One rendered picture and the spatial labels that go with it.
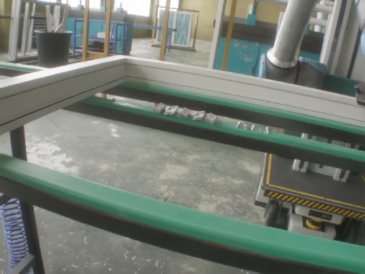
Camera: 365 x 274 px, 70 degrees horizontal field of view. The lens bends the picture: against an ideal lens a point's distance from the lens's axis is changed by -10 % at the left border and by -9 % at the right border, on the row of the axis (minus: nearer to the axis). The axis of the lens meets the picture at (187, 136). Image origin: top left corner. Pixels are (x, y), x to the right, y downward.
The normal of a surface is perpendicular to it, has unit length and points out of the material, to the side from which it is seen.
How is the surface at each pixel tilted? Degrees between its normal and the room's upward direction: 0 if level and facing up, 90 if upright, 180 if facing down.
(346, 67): 90
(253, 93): 90
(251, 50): 90
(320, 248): 0
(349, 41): 90
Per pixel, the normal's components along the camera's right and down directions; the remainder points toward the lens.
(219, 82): -0.22, 0.34
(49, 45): 0.18, 0.45
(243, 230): 0.13, -0.92
